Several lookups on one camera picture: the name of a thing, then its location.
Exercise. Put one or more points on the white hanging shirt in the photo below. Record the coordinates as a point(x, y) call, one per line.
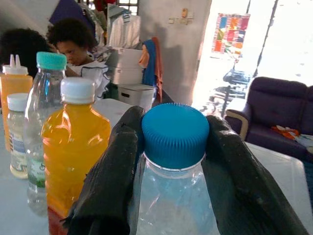
point(124, 31)

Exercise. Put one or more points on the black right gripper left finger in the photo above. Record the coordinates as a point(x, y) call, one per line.
point(110, 183)

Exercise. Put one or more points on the white lidded storage box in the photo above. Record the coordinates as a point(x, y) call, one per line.
point(137, 95)

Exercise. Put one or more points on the child in white ruffled top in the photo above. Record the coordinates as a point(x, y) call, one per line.
point(71, 34)

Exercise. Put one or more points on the yellow twin nozzle squeeze bottle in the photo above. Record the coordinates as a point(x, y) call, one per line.
point(14, 84)

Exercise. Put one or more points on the dark purple cloth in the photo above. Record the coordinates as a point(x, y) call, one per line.
point(68, 9)

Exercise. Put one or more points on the orange white cloth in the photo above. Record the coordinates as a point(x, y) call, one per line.
point(284, 131)

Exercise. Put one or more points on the colourful patchwork poster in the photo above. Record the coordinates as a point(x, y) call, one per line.
point(230, 31)

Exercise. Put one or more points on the purple sofa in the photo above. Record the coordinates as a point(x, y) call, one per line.
point(274, 102)

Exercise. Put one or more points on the orange juice bottle white cap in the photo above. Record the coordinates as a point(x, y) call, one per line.
point(73, 147)

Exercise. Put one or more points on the small pale bottle white cap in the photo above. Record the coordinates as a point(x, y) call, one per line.
point(17, 147)

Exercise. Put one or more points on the person with dark curly hair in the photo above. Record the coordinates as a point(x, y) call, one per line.
point(22, 46)

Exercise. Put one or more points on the orange hanging garment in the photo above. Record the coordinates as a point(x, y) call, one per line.
point(159, 73)

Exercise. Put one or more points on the clear bottle blue cap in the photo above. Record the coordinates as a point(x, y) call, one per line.
point(174, 137)

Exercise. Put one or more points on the wall switch plate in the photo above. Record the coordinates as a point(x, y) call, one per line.
point(181, 20)

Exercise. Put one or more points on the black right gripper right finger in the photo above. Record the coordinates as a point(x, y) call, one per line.
point(244, 195)

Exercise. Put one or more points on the clear bottle teal cap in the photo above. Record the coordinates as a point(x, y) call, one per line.
point(51, 61)

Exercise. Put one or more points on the blue hanging garment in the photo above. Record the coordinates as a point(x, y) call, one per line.
point(150, 68)

